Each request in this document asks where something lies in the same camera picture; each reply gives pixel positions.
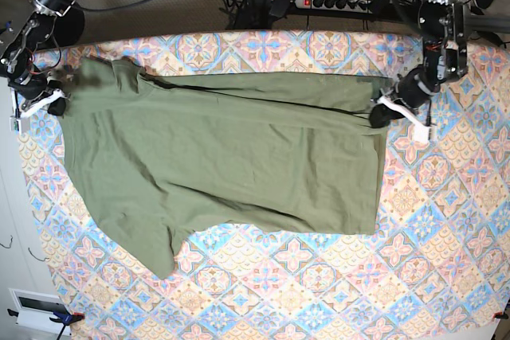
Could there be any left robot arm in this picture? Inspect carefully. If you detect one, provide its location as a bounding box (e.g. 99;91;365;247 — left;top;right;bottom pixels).
369;0;472;128

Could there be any orange clamp lower right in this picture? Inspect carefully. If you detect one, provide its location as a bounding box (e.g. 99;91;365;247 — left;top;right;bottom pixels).
493;311;509;320

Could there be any white floor vent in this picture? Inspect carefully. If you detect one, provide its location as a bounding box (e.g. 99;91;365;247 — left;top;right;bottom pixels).
7;288;68;334

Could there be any olive green t-shirt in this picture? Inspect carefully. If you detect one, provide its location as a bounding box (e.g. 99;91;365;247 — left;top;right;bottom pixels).
60;59;390;278

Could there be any blue orange clamp lower left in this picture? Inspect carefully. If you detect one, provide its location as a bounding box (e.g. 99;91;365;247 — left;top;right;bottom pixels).
7;309;85;336

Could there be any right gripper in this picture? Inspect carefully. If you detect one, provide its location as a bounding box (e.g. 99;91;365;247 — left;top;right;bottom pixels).
15;75;68;117

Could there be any white power strip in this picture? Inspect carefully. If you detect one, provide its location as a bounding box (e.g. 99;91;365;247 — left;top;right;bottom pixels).
294;0;370;13

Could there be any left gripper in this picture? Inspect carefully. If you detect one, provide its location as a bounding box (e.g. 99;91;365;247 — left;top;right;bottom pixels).
369;72;430;127

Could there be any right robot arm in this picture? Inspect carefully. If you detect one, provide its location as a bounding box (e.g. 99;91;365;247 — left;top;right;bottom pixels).
1;0;77;120

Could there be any black round stool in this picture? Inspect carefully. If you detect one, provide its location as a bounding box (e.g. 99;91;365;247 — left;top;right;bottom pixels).
53;8;85;47

